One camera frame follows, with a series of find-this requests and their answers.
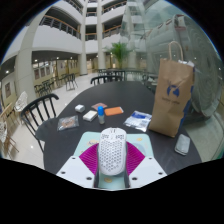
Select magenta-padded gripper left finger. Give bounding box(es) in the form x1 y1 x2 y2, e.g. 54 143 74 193
55 142 101 189

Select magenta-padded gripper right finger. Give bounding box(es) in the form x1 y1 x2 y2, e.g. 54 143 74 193
124 141 168 189

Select white perforated computer mouse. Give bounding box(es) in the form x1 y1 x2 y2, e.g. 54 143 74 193
97 126 128 177

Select light teal printed mouse pad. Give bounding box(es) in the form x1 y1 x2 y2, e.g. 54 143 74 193
73 131 155 192

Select clear bag with brown contents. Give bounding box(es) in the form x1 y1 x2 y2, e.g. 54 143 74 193
56 115 80 132

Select clear bag with blue print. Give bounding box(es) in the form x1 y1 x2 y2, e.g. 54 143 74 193
123 110 153 133

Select white rectangular box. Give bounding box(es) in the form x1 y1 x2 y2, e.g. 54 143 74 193
82 110 99 122

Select small white square box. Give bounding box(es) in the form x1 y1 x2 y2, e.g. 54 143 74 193
74 104 86 113

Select orange card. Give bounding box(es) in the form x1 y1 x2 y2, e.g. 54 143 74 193
104 106 125 117

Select pink-brown card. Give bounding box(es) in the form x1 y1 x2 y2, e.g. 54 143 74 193
91 102 108 112

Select black spindle-back chair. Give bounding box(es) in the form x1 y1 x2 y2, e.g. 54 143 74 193
20 93 60 153

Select brown paper bag blue logo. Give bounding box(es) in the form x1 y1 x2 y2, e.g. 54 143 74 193
148 40 196 139

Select white lattice chair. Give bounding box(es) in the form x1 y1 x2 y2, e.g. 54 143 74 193
13 90 29 113

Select group of dark chairs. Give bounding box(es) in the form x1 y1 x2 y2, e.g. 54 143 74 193
33 73 79 98

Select light wooden chair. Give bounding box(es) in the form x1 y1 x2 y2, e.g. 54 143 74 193
0 102 18 158

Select black curved-back chair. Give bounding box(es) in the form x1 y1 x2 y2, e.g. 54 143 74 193
90 75 124 86

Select potted palm plant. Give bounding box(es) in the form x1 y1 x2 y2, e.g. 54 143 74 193
105 41 134 70

